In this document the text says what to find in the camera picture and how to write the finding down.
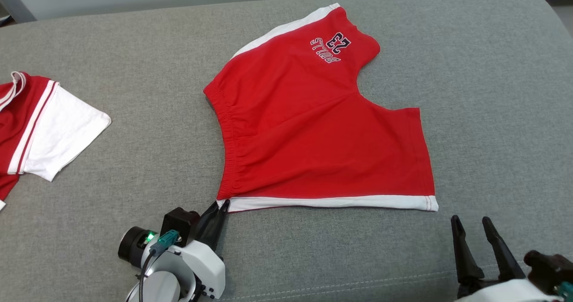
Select grey fabric sofa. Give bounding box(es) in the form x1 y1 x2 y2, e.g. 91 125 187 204
0 0 573 302

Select left arm cable teal plug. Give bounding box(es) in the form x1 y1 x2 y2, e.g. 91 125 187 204
138 230 180 302

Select right arm cable teal plug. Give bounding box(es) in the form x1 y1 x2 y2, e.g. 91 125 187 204
556 281 573 302

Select red shorts white side stripe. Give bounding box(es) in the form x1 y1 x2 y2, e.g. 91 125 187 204
204 3 439 213

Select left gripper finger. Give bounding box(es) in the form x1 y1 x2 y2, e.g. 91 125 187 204
208 199 231 252
196 202 221 244

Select red jersey white sleeves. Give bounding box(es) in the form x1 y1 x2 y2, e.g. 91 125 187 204
0 72 111 211

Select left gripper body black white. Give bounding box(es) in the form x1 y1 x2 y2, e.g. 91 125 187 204
118 227 226 299

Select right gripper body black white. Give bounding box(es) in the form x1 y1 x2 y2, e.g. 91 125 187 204
456 275 562 302

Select light grey partition post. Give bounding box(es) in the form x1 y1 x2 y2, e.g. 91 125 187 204
0 0 37 24

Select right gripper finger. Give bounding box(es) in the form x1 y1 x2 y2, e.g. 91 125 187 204
451 215 485 289
482 216 526 281

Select arm cable teal plug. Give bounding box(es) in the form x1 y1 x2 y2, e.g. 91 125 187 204
138 230 180 302
556 281 573 302

